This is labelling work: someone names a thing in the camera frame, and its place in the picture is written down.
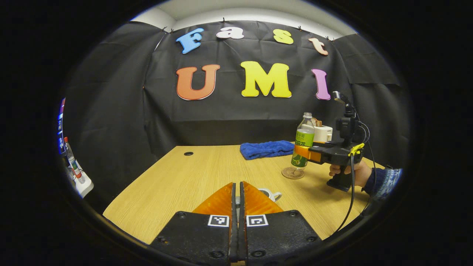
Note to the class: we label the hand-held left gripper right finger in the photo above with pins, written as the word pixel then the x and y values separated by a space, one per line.
pixel 277 236

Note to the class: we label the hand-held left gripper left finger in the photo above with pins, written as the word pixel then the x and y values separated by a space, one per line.
pixel 199 236

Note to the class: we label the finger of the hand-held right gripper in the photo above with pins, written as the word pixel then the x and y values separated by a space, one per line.
pixel 305 152

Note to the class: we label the green label water bottle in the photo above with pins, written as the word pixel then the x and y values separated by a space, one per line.
pixel 303 142

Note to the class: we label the round brown coaster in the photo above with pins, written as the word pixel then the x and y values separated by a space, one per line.
pixel 292 173

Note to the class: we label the white teacup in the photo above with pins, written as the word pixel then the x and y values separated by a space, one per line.
pixel 266 193

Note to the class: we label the red cap clear bottle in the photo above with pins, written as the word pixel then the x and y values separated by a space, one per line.
pixel 74 162

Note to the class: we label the white toaster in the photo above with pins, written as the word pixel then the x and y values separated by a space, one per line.
pixel 325 133

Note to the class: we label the toasted bread slice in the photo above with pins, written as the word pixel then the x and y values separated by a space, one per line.
pixel 317 122

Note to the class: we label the blue towel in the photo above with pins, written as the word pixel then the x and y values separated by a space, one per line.
pixel 266 149

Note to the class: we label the white stand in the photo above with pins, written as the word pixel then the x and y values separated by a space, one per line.
pixel 83 186

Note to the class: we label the colourful wall screen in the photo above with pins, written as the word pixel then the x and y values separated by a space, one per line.
pixel 61 125

